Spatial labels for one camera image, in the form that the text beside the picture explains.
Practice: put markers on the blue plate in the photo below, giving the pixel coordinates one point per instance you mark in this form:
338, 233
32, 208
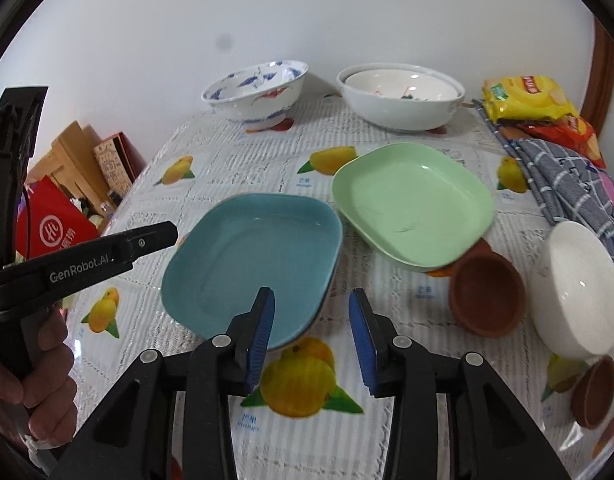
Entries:
237, 260

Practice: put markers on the plain white bowl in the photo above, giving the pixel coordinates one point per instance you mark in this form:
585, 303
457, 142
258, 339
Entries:
577, 285

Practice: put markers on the red snack bag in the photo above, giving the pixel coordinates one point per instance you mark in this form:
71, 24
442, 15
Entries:
572, 135

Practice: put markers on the white printed bowl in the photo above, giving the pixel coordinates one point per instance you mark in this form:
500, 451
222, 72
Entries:
387, 82

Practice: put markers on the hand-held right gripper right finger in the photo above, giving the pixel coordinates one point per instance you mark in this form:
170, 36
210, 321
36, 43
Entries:
361, 345

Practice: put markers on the yellow snack bag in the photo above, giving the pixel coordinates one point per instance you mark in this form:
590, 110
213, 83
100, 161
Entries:
527, 97

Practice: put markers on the blue patterned white bowl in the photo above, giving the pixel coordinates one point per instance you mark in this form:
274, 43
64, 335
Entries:
257, 100

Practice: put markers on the grey checked cloth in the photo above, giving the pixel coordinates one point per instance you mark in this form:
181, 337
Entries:
562, 185

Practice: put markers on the brown wooden door frame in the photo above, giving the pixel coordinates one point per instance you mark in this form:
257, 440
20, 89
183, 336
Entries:
599, 75

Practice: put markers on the brown clay bowl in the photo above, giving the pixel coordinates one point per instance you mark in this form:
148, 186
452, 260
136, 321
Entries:
487, 300
594, 395

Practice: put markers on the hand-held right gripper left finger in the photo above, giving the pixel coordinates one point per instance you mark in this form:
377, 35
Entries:
263, 342

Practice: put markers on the large white bowl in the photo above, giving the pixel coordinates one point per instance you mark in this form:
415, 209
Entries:
397, 116

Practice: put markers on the person's left hand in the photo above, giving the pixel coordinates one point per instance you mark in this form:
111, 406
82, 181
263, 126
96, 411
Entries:
42, 410

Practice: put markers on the patterned cardboard box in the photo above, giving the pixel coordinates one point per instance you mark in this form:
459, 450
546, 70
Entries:
112, 165

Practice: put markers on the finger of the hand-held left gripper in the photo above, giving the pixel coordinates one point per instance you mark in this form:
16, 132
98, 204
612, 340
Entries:
147, 242

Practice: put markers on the green plate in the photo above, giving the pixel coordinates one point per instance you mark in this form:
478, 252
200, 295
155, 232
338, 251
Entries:
412, 200

